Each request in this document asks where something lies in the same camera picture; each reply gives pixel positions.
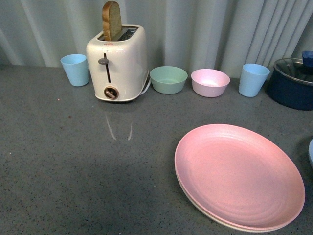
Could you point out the pink plate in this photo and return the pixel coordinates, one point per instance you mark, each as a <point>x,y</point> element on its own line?
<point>238,175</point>

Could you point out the light blue plate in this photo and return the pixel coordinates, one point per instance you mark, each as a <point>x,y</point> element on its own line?
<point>310,153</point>

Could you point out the green bowl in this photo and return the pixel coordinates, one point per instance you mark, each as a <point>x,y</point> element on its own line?
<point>168,79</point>

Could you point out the cream white toaster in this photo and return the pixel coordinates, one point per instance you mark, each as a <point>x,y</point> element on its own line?
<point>119,68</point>

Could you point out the pink bowl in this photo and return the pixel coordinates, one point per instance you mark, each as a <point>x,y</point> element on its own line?
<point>209,82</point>

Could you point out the left light blue cup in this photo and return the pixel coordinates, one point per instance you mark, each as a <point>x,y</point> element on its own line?
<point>76,69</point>

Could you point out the light blue cup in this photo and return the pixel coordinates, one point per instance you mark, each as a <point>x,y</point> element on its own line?
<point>252,79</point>
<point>76,69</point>

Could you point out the right light blue cup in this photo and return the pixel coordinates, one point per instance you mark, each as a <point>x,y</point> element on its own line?
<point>252,79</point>

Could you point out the slice of toast bread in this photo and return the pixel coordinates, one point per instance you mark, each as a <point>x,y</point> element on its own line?
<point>111,20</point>

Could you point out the dark blue pot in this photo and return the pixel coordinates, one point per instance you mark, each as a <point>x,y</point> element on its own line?
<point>290,93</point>

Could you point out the glass pot lid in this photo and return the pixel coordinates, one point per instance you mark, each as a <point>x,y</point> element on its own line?
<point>298,70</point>

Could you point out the beige plate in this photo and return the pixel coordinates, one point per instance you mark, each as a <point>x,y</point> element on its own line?
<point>253,229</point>

